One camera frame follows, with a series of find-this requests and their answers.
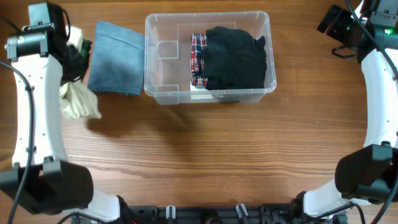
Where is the cream garment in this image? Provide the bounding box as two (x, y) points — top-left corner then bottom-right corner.
(60, 26), (102, 119)

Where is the black garment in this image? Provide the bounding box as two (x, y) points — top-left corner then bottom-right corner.
(202, 26), (267, 90)

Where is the red navy plaid garment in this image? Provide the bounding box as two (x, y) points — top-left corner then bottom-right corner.
(190, 34), (208, 88)

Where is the green garment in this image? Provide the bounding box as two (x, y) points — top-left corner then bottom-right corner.
(67, 39), (92, 63)

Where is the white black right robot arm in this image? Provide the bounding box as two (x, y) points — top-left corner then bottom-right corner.
(285, 0), (397, 223)

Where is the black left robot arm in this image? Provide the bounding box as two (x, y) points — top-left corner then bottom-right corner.
(1, 26), (137, 223)

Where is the blue folded towel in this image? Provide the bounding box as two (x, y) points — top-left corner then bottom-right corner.
(88, 21), (145, 96)

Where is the clear plastic storage bin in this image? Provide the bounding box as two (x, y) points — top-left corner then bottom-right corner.
(144, 11), (277, 105)

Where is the white label in bin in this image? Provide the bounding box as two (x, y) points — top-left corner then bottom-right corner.
(190, 84), (213, 100)

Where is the left clear rail clip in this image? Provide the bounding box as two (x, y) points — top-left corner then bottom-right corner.
(165, 205), (176, 220)

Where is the clear rail clip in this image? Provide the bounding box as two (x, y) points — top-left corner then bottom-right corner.
(236, 203), (248, 219)
(165, 205), (176, 220)

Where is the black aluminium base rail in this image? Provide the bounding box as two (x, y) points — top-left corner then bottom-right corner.
(70, 202), (348, 224)

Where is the right clear rail clip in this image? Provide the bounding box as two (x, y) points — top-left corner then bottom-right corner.
(236, 203), (248, 219)

